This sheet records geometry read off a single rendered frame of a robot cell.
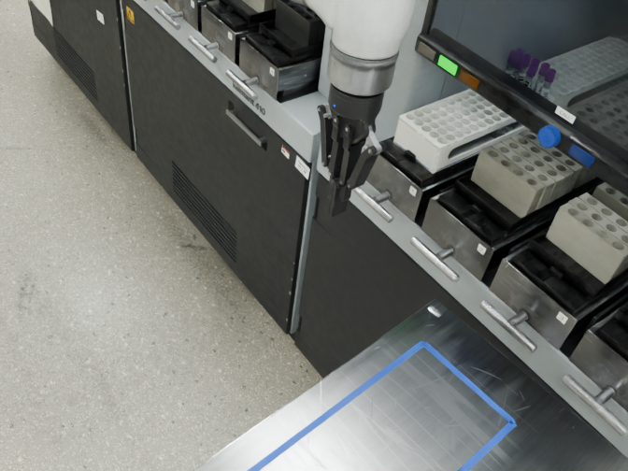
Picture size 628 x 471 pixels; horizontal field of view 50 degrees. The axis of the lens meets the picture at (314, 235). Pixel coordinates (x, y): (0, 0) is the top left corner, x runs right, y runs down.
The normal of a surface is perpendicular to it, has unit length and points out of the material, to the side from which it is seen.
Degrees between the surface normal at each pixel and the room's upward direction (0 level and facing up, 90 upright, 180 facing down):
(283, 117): 90
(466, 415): 0
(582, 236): 90
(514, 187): 90
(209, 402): 0
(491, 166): 90
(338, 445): 0
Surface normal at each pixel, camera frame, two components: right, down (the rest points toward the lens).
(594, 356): -0.80, 0.36
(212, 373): 0.11, -0.71
